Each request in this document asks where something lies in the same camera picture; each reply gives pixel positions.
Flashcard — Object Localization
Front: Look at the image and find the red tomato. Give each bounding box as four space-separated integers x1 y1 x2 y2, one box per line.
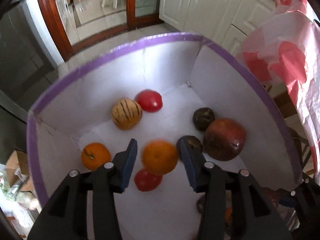
135 89 163 113
134 169 163 192

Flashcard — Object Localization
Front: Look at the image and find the orange tangerine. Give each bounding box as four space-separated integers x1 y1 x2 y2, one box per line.
81 142 111 171
141 140 179 176

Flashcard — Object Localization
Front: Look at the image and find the large dark red apple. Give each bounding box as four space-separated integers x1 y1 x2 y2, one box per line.
203 118 247 161

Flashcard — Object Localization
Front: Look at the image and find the white kitchen cabinet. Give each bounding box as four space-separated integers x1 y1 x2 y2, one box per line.
159 0 275 55

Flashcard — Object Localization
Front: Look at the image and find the white purple-rimmed box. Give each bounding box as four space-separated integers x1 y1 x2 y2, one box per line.
27 33 301 239

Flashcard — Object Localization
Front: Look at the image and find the red white checkered tablecloth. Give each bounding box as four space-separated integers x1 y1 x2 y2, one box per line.
236 0 319 180

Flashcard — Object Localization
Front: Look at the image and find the wooden glass door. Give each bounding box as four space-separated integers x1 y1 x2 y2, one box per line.
37 0 161 61

